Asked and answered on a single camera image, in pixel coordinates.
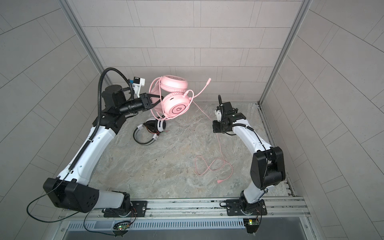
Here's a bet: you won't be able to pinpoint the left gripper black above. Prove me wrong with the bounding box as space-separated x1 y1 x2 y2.
116 95 163 118

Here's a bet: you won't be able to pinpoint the white black headphones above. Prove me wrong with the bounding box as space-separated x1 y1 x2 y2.
133 118 167 146

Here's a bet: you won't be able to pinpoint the pink headphones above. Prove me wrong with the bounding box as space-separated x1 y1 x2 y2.
150 75 203 121

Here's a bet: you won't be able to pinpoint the pink headphone cable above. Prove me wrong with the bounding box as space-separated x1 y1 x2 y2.
191 100 234 184

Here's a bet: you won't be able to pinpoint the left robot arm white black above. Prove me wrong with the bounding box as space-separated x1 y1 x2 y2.
43 93 162 217

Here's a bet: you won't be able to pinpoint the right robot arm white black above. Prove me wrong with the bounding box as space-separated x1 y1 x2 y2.
213 96 286 216

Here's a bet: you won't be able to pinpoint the right circuit board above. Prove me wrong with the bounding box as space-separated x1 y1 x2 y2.
243 219 260 234

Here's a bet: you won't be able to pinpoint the circuit board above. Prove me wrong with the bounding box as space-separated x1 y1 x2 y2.
243 219 260 234
113 221 131 231

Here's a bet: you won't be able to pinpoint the left circuit board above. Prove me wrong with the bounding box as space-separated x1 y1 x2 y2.
113 221 131 231

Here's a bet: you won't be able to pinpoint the ventilation grille strip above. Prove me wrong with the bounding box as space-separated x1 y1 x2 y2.
67 219 245 232

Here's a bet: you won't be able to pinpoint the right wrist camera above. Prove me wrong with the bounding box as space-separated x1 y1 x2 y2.
215 95 223 122

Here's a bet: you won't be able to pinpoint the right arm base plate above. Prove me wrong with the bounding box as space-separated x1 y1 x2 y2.
220 199 268 216

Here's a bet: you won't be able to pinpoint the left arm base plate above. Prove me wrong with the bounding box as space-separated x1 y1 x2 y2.
102 201 148 218

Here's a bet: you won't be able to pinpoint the aluminium mounting rail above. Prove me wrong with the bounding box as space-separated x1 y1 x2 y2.
58 196 310 221

